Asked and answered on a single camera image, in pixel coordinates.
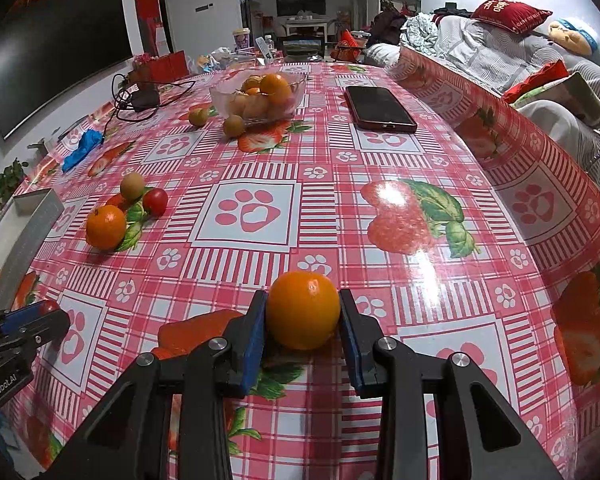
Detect red gift boxes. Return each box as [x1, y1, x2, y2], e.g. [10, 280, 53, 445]
[132, 50, 190, 83]

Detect red embroidered pillow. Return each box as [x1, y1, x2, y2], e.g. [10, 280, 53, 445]
[470, 0, 553, 36]

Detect small brown fruit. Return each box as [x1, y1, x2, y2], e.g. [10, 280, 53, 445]
[119, 172, 146, 202]

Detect red bag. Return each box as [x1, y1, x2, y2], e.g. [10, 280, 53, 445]
[330, 30, 368, 61]

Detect black charger with cable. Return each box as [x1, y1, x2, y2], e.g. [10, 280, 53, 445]
[100, 72, 197, 123]

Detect round orange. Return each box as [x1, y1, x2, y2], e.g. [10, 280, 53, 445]
[265, 271, 342, 351]

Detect orange with green stem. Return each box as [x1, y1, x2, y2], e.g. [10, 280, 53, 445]
[85, 205, 128, 251]

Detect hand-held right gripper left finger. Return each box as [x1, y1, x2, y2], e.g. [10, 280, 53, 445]
[45, 290, 270, 480]

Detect white cushion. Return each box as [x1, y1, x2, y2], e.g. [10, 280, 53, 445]
[520, 100, 600, 161]

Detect grey white blanket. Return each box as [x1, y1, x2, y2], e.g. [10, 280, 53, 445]
[400, 12, 438, 48]

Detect red strawberry print tablecloth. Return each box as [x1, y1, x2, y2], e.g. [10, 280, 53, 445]
[0, 47, 600, 480]

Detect clear glass bowl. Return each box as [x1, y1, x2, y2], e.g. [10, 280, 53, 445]
[209, 69, 308, 126]

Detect blue cloth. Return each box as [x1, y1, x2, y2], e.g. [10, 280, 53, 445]
[61, 129, 103, 173]

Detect black power adapter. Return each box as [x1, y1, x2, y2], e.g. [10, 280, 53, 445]
[130, 87, 161, 113]

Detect black flat television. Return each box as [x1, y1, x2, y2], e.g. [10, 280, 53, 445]
[0, 0, 133, 141]

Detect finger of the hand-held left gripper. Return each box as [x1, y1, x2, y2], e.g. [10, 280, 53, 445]
[0, 304, 46, 335]
[0, 308, 72, 361]

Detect red cushion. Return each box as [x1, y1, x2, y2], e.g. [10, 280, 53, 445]
[502, 59, 571, 105]

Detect large orange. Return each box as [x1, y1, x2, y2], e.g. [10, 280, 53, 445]
[259, 73, 292, 106]

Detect grey striped sofa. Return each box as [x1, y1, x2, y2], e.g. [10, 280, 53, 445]
[367, 10, 600, 196]

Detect smartphone in red case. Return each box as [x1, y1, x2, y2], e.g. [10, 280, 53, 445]
[344, 85, 418, 134]

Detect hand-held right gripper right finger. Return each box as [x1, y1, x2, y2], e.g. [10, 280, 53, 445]
[337, 288, 566, 480]

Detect yellow and blue plush toy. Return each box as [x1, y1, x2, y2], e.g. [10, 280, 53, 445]
[547, 16, 600, 56]

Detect red tomato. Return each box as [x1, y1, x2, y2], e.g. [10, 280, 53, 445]
[142, 187, 169, 217]

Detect white cardboard box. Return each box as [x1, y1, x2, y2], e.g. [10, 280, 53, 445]
[0, 189, 66, 311]

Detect white side table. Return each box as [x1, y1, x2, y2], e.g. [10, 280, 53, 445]
[285, 17, 331, 36]

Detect dark clothes pile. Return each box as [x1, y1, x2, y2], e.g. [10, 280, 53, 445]
[370, 10, 406, 43]

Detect green potted plant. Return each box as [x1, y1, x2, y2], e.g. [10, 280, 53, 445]
[0, 159, 28, 211]

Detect printed picture cushion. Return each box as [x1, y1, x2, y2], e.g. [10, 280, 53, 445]
[512, 72, 600, 128]

